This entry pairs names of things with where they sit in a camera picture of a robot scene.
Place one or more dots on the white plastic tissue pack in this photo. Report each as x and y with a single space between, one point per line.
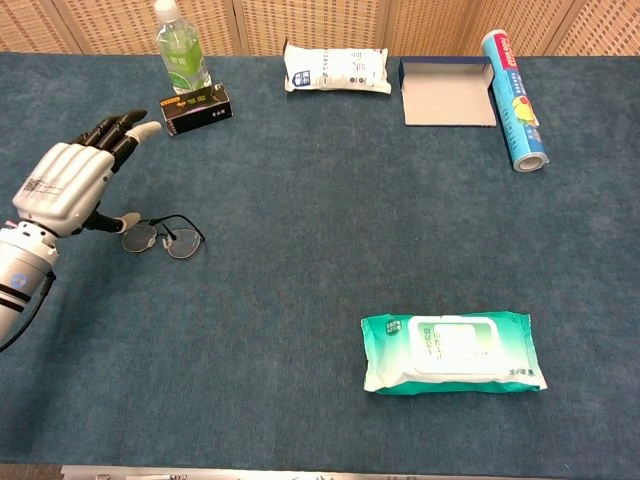
335 67

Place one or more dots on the clear bottle with green label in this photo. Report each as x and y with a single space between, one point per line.
180 55

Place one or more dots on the green and white wet wipes pack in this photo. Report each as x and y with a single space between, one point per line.
450 350

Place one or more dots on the open blue and grey cardboard box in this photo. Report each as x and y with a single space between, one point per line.
445 102

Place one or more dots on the silver metal rail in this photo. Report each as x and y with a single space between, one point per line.
350 475

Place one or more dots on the wicker folding screen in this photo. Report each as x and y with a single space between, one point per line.
310 20

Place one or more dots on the small black and orange box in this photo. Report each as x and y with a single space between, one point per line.
200 112

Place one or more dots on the blue cling wrap roll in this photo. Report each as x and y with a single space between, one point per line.
515 100

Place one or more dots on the blue-grey table cloth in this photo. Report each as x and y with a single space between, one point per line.
320 225

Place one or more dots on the left silver and black robot hand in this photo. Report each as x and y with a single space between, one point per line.
62 185

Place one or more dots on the thin black metal-rimmed eyeglasses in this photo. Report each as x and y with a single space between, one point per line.
185 245

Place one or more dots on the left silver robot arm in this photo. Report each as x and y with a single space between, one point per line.
20 260

